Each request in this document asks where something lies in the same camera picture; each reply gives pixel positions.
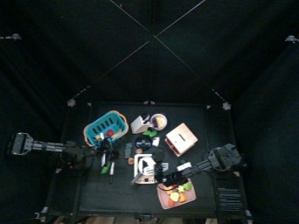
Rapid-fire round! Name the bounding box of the pink cutting board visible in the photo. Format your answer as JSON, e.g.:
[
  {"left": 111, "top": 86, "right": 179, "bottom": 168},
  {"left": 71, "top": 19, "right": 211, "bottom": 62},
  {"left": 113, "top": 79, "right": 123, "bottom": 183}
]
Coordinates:
[{"left": 155, "top": 179, "right": 197, "bottom": 211}]

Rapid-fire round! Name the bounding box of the black toy frying pan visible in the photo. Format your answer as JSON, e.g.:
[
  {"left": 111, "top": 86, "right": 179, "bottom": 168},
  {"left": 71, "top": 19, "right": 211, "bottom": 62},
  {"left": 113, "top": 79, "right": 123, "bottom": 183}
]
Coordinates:
[{"left": 135, "top": 134, "right": 153, "bottom": 151}]

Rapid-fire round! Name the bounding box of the white bowl with grey handles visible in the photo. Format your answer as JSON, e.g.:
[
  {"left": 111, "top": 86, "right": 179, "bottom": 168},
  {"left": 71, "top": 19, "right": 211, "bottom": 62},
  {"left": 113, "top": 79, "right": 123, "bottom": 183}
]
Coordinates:
[{"left": 149, "top": 113, "right": 169, "bottom": 131}]

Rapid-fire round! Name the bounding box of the yellow toy food in bowl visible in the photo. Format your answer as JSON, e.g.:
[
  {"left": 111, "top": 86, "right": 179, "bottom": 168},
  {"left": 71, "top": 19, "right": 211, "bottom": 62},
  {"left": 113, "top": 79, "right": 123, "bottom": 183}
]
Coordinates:
[{"left": 155, "top": 117, "right": 165, "bottom": 130}]

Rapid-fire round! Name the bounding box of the teal basket with orange rim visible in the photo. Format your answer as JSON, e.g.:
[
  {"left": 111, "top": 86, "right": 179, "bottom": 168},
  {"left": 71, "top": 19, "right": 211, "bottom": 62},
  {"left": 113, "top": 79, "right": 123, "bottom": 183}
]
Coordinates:
[{"left": 83, "top": 109, "right": 129, "bottom": 149}]

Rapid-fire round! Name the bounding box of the yellow toy food slice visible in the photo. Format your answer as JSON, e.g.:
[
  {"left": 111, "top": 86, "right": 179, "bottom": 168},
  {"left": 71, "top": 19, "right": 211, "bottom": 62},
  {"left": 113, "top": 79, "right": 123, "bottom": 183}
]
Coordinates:
[{"left": 169, "top": 191, "right": 181, "bottom": 203}]

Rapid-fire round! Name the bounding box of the dark green segmented toy block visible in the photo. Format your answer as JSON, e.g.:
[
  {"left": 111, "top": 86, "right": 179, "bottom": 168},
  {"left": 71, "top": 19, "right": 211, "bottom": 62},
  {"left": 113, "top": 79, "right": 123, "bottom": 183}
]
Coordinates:
[{"left": 124, "top": 142, "right": 135, "bottom": 158}]

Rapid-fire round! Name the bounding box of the green toy vegetable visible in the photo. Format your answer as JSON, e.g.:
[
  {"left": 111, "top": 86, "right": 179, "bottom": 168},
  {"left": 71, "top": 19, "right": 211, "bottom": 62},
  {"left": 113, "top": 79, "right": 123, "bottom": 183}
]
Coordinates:
[{"left": 143, "top": 129, "right": 159, "bottom": 138}]

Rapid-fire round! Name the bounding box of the green toy utensil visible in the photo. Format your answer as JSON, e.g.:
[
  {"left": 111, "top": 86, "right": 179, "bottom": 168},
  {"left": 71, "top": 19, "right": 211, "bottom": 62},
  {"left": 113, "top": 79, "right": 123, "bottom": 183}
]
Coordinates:
[{"left": 99, "top": 164, "right": 112, "bottom": 176}]

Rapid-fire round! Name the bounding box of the white knife block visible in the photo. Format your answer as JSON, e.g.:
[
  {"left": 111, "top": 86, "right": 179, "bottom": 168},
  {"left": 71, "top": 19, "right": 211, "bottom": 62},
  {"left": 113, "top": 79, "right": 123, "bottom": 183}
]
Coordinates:
[{"left": 129, "top": 114, "right": 152, "bottom": 135}]

